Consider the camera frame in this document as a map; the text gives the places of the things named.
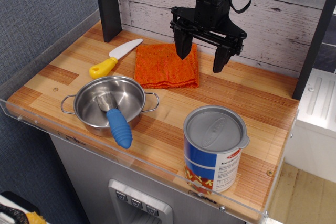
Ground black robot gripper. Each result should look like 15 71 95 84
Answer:
171 0 247 73

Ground blue handled metal fork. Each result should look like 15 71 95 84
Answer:
96 92 133 149

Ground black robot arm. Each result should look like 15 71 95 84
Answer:
171 0 247 73

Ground folded orange cloth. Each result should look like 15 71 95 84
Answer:
134 44 199 89

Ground small stainless steel pot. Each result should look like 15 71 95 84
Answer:
60 76 160 137

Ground blue labelled soup can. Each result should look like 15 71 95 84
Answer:
183 105 250 194

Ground white ribbed appliance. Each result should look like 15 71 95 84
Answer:
284 69 335 182

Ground grey toy fridge cabinet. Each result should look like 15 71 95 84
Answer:
51 136 243 223

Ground silver ice dispenser panel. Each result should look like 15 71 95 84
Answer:
108 179 173 223

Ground black and yellow bag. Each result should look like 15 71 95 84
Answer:
1 191 48 223

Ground yellow handled white toy knife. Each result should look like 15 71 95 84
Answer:
89 38 143 79

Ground dark grey right post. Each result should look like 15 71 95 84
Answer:
292 0 335 101

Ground dark grey post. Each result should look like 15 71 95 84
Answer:
98 0 122 42
292 0 335 101

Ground dark grey left post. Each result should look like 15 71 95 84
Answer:
98 0 122 42

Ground clear acrylic guard rail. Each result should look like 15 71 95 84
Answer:
5 12 298 223

